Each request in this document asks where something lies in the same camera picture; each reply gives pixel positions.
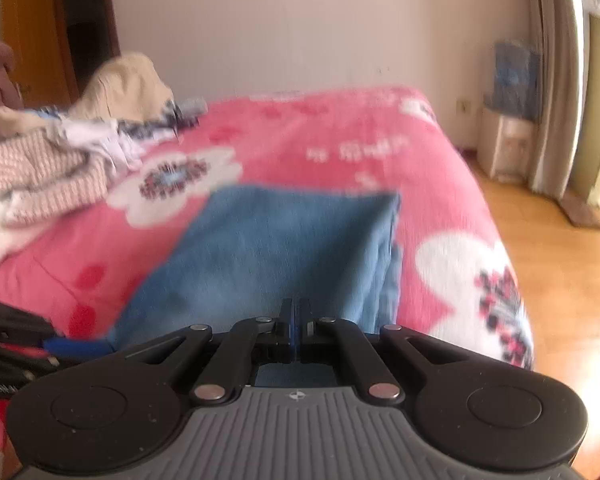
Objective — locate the dark floor mat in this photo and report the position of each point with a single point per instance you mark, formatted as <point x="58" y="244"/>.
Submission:
<point x="580" y="212"/>

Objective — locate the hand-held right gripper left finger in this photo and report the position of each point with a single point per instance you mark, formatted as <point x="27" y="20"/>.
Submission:
<point x="292" y="330"/>

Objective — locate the white shirt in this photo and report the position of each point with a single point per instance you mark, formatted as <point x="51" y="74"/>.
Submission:
<point x="105" y="145"/>

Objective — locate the white water dispenser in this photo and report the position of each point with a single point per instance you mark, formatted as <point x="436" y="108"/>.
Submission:
<point x="507" y="145"/>

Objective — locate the wooden door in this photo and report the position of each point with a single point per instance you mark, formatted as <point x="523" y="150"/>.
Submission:
<point x="45" y="35"/>

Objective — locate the grey plaid shirt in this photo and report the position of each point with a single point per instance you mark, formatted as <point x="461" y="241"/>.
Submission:
<point x="180" y="112"/>

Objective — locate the blue jeans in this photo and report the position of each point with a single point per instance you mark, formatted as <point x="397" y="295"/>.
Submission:
<point x="280" y="245"/>

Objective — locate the pile of light clothes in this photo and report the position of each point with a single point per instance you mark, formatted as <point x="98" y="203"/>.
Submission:
<point x="45" y="180"/>

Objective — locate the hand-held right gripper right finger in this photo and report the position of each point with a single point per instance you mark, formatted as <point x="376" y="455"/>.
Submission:
<point x="307" y="330"/>

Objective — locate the wall socket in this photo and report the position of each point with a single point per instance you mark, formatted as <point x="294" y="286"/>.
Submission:
<point x="463" y="106"/>

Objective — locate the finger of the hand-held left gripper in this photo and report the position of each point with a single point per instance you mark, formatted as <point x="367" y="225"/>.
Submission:
<point x="80" y="347"/>

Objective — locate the beige curtain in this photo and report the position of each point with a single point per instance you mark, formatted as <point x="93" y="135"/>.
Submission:
<point x="555" y="85"/>

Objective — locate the cream and blue garment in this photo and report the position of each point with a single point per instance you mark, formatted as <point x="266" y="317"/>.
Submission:
<point x="25" y="120"/>

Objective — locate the pink floral blanket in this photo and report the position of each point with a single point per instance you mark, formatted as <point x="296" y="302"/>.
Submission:
<point x="330" y="140"/>

